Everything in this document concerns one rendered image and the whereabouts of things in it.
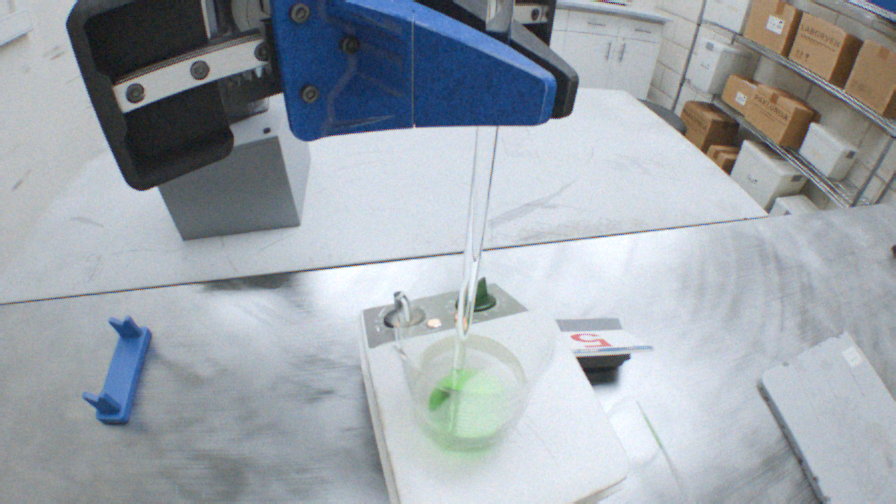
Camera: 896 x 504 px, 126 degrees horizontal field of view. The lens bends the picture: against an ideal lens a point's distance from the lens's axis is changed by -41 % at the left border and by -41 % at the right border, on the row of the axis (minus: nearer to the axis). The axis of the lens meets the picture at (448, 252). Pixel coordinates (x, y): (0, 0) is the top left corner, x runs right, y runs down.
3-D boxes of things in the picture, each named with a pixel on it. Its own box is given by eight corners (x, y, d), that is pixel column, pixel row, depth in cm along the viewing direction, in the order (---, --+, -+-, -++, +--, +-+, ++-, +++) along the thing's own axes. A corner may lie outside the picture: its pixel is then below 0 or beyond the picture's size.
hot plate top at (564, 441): (366, 353, 23) (364, 345, 22) (544, 312, 26) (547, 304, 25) (414, 556, 15) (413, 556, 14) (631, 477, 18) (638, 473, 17)
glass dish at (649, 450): (592, 458, 26) (603, 449, 24) (604, 397, 29) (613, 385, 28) (657, 475, 24) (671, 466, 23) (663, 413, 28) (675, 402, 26)
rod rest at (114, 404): (127, 333, 31) (108, 311, 29) (153, 331, 32) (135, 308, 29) (100, 423, 24) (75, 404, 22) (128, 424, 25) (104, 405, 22)
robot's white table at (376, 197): (233, 359, 126) (107, 136, 64) (551, 319, 146) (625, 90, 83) (220, 490, 93) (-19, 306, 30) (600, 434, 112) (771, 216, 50)
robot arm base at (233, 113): (222, 108, 43) (207, 65, 39) (269, 93, 44) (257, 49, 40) (215, 129, 38) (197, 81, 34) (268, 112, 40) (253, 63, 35)
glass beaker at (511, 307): (507, 352, 23) (535, 250, 17) (535, 453, 18) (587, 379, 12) (390, 365, 22) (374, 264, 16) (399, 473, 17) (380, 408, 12)
